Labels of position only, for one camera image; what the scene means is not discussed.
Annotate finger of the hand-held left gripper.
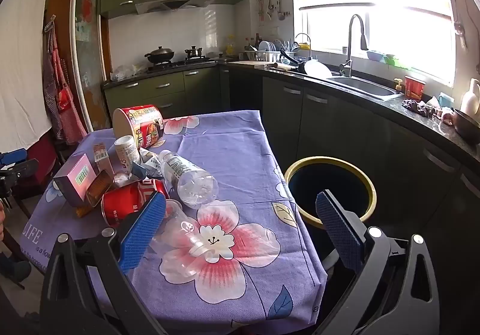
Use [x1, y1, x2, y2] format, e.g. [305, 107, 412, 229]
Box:
[0, 158, 39, 185]
[0, 149, 28, 167]

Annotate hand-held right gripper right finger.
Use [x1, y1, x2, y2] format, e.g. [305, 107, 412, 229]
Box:
[315, 189, 441, 335]

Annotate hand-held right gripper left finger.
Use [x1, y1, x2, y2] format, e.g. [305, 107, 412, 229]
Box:
[39, 191, 167, 335]

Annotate clear plastic cup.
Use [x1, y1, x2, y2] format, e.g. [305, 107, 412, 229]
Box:
[180, 220, 282, 277]
[152, 199, 199, 249]

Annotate red cola can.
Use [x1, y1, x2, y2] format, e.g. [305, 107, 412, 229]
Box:
[101, 179, 170, 228]

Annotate dark bin with yellow rim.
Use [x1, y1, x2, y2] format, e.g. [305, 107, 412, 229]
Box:
[284, 157, 377, 230]

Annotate pink cardboard box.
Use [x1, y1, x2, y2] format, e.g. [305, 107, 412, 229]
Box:
[53, 153, 99, 208]

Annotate brown foil tray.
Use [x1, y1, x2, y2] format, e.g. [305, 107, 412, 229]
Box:
[85, 169, 115, 208]

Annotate blue white carton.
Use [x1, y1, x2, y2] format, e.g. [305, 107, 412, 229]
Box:
[131, 147, 164, 180]

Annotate clear plastic bottle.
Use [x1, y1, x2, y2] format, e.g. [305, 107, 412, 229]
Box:
[158, 150, 219, 210]

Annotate red white drink carton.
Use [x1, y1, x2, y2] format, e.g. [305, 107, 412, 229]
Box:
[92, 143, 114, 175]

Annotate small white drink bottle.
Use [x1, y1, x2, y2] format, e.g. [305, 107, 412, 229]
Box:
[114, 135, 141, 174]

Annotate large red noodle cup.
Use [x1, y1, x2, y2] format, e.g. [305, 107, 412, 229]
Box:
[112, 105, 166, 150]

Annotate red chair cushion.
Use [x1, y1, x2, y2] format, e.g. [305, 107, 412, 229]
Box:
[28, 132, 61, 181]

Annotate red checked apron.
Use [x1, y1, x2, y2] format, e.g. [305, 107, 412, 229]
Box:
[42, 16, 88, 144]

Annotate white curtain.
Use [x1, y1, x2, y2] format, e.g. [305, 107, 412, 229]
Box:
[0, 0, 55, 155]

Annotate purple floral tablecloth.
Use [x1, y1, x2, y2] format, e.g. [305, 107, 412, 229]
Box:
[19, 110, 325, 324]

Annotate glass sliding door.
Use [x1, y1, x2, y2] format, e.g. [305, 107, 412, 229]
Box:
[69, 0, 113, 133]

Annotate black stone countertop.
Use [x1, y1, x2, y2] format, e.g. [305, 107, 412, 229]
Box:
[101, 59, 480, 166]

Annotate clear plastic bag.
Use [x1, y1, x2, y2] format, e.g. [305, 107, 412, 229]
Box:
[110, 64, 147, 81]

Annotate green base cabinets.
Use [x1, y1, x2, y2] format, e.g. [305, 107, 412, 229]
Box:
[103, 66, 222, 131]

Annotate steel sink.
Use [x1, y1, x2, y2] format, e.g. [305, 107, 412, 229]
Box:
[326, 76, 404, 101]

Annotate dark rag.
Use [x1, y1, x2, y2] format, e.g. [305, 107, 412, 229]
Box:
[402, 98, 443, 118]

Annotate red paper cup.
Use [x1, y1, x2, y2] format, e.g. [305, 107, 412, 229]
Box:
[404, 75, 427, 102]

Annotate white plate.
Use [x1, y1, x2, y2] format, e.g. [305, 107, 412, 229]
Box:
[304, 59, 332, 79]

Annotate dark metal bowl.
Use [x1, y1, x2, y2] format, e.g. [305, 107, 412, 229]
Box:
[452, 108, 480, 146]

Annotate black gas stove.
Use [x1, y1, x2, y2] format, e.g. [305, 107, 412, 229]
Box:
[144, 56, 218, 73]

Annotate black frying pan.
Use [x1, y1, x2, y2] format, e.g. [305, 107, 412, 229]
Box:
[280, 50, 312, 75]

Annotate green plastic bowl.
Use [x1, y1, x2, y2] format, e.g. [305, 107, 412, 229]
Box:
[386, 54, 411, 69]

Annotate black lidded wok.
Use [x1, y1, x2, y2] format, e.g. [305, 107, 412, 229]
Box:
[145, 46, 175, 64]

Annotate white jug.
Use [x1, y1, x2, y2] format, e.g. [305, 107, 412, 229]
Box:
[460, 78, 480, 118]

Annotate small curved faucet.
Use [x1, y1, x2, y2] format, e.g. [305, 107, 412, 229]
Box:
[294, 33, 313, 59]

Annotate white dish rack with dishes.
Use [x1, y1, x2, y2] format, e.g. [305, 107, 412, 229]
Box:
[244, 40, 301, 62]

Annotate tall steel faucet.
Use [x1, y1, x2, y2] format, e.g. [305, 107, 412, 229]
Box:
[339, 14, 370, 78]

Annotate dark sauce bottles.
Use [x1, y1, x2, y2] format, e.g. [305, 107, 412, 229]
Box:
[244, 32, 263, 52]

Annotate kitchen window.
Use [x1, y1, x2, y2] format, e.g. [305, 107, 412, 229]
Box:
[289, 0, 456, 88]

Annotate hanging kitchen utensils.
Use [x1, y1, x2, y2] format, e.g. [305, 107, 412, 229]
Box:
[257, 0, 291, 26]

